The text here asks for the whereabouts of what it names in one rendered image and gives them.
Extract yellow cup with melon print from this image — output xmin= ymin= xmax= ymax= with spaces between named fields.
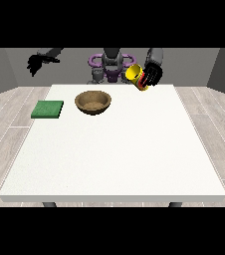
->
xmin=124 ymin=64 xmax=150 ymax=92

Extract green square pad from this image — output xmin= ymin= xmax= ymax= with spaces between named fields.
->
xmin=30 ymin=100 xmax=65 ymax=120

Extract brown wooden bowl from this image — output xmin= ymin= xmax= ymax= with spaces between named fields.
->
xmin=74 ymin=90 xmax=113 ymax=117

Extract grey robot trunk purple rings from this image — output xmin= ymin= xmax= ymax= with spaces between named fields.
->
xmin=87 ymin=48 xmax=138 ymax=86

